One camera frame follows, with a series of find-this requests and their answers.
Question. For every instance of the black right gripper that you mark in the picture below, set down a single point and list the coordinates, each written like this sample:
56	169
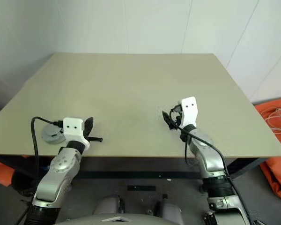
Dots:
178	122

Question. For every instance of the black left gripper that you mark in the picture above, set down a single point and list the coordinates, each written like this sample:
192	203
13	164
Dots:
86	134

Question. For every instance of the grey motor stator housing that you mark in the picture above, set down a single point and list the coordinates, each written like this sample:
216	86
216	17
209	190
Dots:
52	141

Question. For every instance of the round grey rotor disc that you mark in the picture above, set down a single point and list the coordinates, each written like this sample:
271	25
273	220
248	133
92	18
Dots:
49	130

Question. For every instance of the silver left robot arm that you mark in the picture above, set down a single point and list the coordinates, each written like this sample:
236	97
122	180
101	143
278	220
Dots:
61	164

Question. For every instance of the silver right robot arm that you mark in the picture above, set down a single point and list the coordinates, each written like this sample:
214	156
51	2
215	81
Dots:
208	161

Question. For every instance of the black floor strip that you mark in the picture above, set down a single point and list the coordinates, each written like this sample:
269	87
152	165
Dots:
141	188

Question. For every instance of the grey rounded left robot leg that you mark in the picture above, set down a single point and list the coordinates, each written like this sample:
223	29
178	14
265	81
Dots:
108	205

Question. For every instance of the grey rounded robot leg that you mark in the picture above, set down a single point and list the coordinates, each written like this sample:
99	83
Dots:
108	205
168	207

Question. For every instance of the grey robot torso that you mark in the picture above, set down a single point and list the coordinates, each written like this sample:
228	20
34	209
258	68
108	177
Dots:
124	221

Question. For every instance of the grey rounded right robot leg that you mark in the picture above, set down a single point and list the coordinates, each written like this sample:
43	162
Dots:
168	207

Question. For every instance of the small orange fabric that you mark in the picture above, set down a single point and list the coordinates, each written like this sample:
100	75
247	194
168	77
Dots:
1	171

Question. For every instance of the large orange fabric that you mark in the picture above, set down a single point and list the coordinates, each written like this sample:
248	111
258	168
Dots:
278	175

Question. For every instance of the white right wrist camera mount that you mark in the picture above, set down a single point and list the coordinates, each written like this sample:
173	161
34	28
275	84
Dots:
189	112

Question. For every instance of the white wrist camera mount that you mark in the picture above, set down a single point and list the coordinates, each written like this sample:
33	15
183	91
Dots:
189	112
72	127

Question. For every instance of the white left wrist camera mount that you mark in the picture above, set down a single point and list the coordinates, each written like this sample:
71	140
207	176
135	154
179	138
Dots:
72	127

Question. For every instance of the black table frame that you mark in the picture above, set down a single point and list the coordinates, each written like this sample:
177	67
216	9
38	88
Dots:
131	168

